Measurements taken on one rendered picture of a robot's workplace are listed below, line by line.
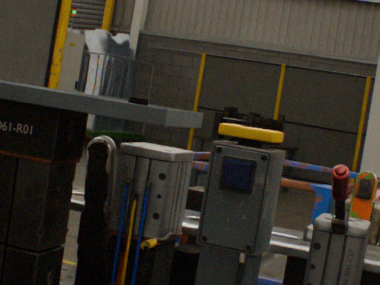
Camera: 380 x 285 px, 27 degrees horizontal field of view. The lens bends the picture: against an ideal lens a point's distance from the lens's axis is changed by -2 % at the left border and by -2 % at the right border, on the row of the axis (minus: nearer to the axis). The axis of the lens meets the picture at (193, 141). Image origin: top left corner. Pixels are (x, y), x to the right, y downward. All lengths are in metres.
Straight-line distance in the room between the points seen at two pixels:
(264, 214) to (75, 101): 0.23
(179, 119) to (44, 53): 4.02
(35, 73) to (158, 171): 3.82
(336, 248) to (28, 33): 3.84
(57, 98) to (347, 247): 0.39
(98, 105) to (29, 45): 3.88
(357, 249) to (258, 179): 0.21
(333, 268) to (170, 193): 0.23
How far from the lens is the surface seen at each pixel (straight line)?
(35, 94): 0.88
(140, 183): 1.04
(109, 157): 1.12
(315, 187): 2.92
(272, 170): 0.84
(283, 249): 1.12
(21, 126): 0.93
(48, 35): 4.89
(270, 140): 0.84
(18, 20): 4.61
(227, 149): 0.84
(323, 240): 0.99
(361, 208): 1.32
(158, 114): 0.83
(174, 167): 1.04
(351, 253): 0.99
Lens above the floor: 1.18
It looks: 3 degrees down
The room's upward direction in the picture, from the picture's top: 9 degrees clockwise
